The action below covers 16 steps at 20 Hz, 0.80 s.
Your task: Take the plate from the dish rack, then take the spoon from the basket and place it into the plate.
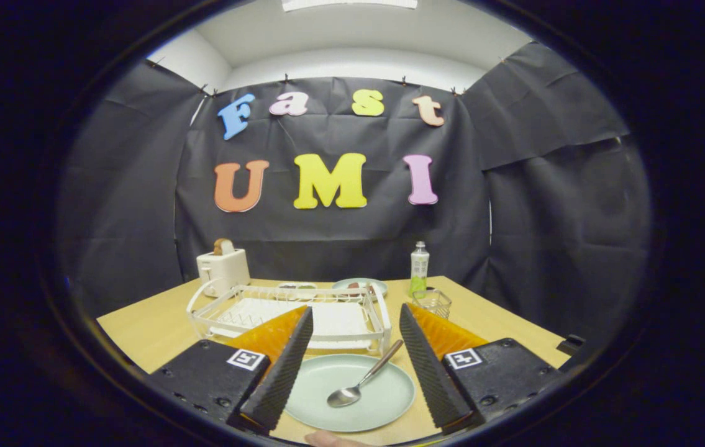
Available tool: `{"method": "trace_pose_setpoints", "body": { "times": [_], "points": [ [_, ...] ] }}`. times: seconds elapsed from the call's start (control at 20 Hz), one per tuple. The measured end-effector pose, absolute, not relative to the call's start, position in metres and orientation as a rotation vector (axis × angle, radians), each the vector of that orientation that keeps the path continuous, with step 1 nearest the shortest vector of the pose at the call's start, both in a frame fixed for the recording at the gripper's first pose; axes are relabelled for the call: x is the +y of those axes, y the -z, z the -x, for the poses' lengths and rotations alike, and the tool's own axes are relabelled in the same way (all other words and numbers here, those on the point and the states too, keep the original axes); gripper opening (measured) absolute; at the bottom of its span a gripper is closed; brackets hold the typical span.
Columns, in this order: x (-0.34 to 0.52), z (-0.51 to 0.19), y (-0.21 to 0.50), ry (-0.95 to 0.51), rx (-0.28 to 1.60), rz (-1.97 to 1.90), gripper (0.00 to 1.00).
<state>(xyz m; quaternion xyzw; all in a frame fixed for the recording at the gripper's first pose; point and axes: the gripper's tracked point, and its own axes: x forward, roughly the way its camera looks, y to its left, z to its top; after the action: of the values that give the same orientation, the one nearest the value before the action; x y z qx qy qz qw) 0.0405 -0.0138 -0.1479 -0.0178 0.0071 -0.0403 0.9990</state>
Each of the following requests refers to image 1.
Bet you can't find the small green plate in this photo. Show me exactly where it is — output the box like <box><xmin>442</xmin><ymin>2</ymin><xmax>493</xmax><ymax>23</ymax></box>
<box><xmin>332</xmin><ymin>278</ymin><xmax>388</xmax><ymax>297</ymax></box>

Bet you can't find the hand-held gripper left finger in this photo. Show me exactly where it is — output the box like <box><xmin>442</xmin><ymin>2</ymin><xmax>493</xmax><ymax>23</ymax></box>
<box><xmin>147</xmin><ymin>305</ymin><xmax>314</xmax><ymax>433</ymax></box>

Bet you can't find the long ceiling light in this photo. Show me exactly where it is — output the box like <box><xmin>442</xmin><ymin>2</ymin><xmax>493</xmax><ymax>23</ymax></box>
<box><xmin>282</xmin><ymin>0</ymin><xmax>418</xmax><ymax>12</ymax></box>

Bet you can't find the white toaster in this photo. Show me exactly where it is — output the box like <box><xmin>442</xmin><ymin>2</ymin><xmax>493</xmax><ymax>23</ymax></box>
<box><xmin>196</xmin><ymin>248</ymin><xmax>252</xmax><ymax>297</ymax></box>

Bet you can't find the black backdrop cloth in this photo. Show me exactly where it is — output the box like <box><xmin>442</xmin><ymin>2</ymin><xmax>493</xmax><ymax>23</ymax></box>
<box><xmin>57</xmin><ymin>42</ymin><xmax>651</xmax><ymax>348</ymax></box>

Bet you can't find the clear bottle green label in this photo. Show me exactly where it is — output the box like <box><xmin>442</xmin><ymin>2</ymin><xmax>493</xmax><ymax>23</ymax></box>
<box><xmin>410</xmin><ymin>241</ymin><xmax>430</xmax><ymax>296</ymax></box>

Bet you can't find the light green plate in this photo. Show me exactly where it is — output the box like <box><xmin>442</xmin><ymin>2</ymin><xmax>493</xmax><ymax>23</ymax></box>
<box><xmin>284</xmin><ymin>354</ymin><xmax>416</xmax><ymax>433</ymax></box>

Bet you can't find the white wire dish rack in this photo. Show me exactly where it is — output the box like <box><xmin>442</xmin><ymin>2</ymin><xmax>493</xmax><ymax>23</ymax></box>
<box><xmin>186</xmin><ymin>281</ymin><xmax>392</xmax><ymax>356</ymax></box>

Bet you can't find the metal wire basket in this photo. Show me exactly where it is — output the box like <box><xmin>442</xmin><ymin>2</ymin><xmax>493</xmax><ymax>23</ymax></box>
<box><xmin>412</xmin><ymin>289</ymin><xmax>452</xmax><ymax>320</ymax></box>

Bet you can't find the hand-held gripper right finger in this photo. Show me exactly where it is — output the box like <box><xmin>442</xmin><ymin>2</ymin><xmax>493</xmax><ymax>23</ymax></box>
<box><xmin>399</xmin><ymin>303</ymin><xmax>561</xmax><ymax>433</ymax></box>

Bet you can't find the metal spoon brown handle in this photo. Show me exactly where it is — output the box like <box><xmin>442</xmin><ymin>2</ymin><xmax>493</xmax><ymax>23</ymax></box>
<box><xmin>327</xmin><ymin>339</ymin><xmax>404</xmax><ymax>409</ymax></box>

